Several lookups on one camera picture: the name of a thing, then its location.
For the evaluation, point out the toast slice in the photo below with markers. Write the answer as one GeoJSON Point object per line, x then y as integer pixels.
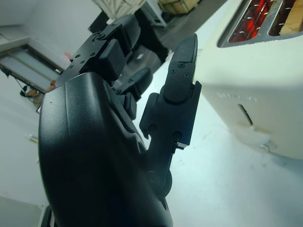
{"type": "Point", "coordinates": [293, 21]}

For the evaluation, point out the white two-slot toaster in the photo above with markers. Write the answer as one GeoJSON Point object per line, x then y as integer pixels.
{"type": "Point", "coordinates": [248, 71]}

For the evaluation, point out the glass framed door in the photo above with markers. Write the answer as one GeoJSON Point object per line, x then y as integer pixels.
{"type": "Point", "coordinates": [28, 63]}

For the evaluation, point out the white metal frame desk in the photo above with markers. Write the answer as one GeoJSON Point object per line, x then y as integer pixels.
{"type": "Point", "coordinates": [156, 14]}

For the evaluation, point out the orange floor equipment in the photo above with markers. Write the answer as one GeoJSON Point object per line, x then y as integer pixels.
{"type": "Point", "coordinates": [33, 92]}

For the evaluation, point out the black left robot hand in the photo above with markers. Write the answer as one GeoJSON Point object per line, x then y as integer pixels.
{"type": "Point", "coordinates": [90, 142]}

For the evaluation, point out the small clear yellowish object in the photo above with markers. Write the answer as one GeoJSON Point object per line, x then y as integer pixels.
{"type": "Point", "coordinates": [32, 138]}

